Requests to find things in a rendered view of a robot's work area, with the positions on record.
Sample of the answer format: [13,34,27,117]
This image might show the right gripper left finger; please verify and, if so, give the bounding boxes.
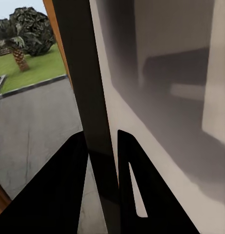
[0,131,89,234]

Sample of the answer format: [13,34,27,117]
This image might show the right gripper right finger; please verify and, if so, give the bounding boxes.
[118,130,200,234]

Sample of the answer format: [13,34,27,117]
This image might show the poster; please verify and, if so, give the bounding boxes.
[52,0,121,234]

